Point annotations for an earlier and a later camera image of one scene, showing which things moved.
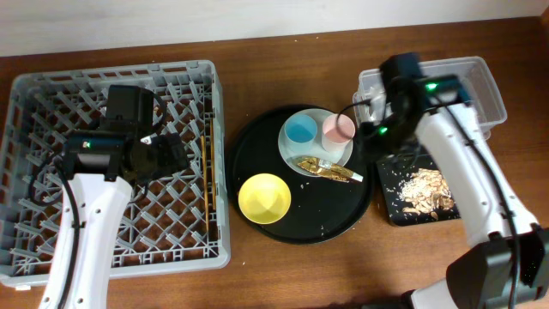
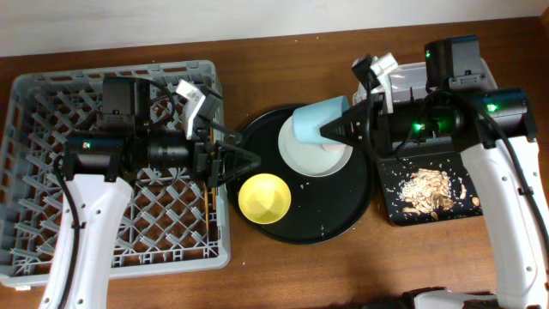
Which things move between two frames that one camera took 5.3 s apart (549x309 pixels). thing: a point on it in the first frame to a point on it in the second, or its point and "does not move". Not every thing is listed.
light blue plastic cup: x=300 y=132 to x=307 y=120
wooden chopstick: x=214 y=164 does not move
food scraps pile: x=426 y=190 does not move
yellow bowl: x=264 y=198 does not move
